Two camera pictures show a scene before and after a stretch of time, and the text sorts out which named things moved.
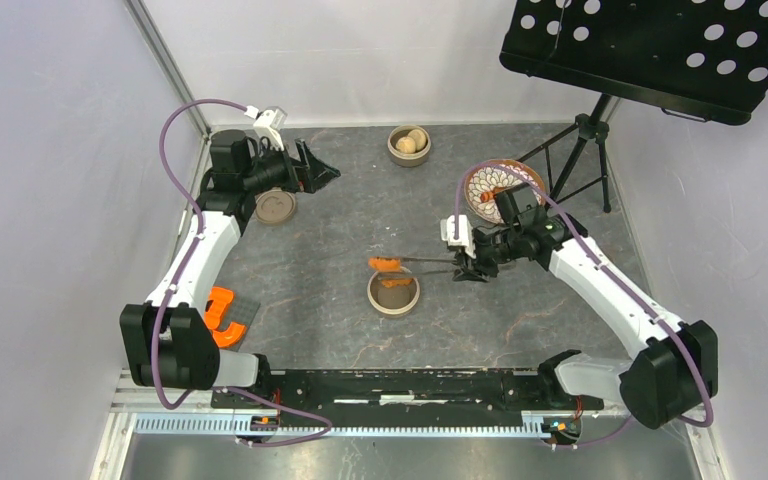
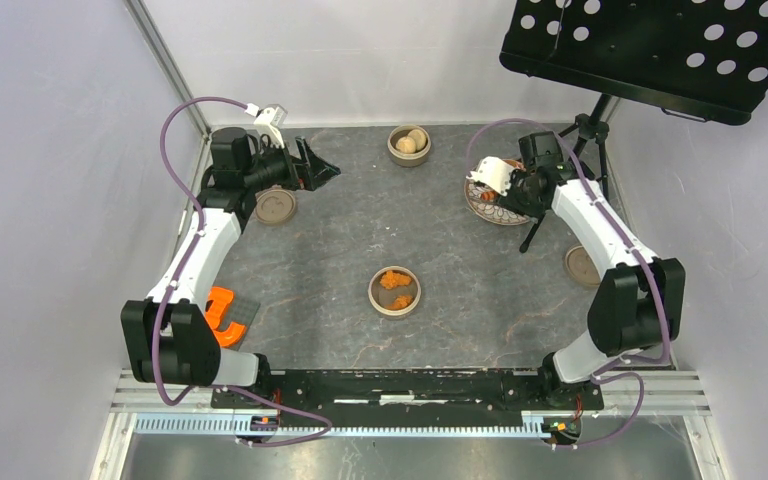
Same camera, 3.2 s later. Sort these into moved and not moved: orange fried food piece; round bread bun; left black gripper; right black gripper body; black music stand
Moved: orange fried food piece; right black gripper body
Not moved: round bread bun; left black gripper; black music stand
